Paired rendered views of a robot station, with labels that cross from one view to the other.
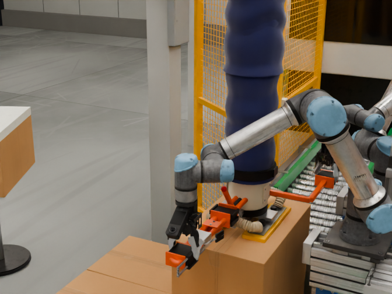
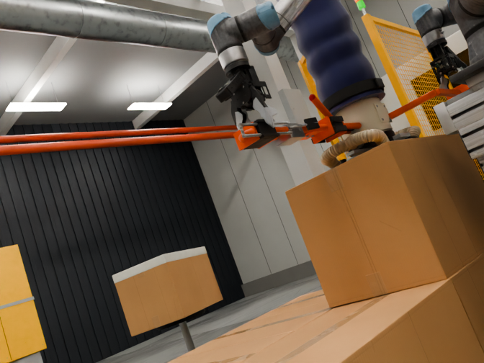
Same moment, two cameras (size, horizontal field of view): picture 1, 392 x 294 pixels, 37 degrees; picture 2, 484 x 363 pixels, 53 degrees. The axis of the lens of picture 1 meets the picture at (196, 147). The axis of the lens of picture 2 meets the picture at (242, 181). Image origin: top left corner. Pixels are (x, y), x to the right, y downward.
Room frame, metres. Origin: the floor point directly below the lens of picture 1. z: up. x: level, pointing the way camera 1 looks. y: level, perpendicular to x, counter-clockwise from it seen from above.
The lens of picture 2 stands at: (0.56, -0.19, 0.75)
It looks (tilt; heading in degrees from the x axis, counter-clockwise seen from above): 10 degrees up; 15
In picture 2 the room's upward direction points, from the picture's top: 21 degrees counter-clockwise
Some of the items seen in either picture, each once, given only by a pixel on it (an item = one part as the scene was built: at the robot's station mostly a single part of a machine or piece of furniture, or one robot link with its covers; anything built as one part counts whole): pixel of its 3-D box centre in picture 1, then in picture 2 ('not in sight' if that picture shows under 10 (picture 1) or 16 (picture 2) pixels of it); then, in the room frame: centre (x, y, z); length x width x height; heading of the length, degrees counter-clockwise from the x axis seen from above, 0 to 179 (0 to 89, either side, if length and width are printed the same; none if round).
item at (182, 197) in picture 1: (185, 193); (233, 61); (1.79, 0.04, 1.29); 0.08 x 0.08 x 0.05
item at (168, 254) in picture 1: (180, 255); (256, 135); (1.78, 0.05, 1.07); 0.08 x 0.07 x 0.05; 153
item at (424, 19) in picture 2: not in sight; (426, 21); (2.44, -0.58, 1.38); 0.09 x 0.08 x 0.11; 116
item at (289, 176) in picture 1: (305, 152); not in sight; (4.12, -0.81, 0.60); 1.60 x 0.11 x 0.09; 154
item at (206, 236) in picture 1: (199, 240); (288, 134); (1.90, -0.02, 1.07); 0.07 x 0.07 x 0.04; 63
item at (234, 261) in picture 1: (244, 261); (400, 213); (2.30, -0.21, 0.75); 0.60 x 0.40 x 0.40; 153
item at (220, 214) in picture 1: (224, 214); (327, 130); (2.09, -0.11, 1.07); 0.10 x 0.08 x 0.06; 64
